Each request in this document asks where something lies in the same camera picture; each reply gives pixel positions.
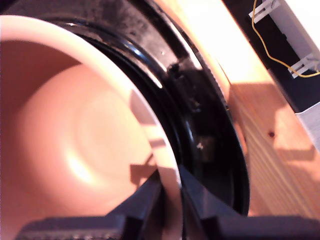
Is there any black Philips rice cooker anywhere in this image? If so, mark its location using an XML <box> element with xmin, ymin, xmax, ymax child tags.
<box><xmin>0</xmin><ymin>0</ymin><xmax>251</xmax><ymax>218</ymax></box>

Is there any black rice cooker pot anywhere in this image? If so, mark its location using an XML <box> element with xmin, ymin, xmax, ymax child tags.
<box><xmin>0</xmin><ymin>14</ymin><xmax>184</xmax><ymax>240</ymax></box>

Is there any white bracket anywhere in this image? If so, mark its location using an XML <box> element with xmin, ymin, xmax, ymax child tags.
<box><xmin>248</xmin><ymin>0</ymin><xmax>281</xmax><ymax>24</ymax></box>
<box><xmin>287</xmin><ymin>53</ymin><xmax>320</xmax><ymax>80</ymax></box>

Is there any yellow cable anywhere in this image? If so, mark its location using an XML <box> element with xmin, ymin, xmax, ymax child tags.
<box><xmin>251</xmin><ymin>0</ymin><xmax>320</xmax><ymax>78</ymax></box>

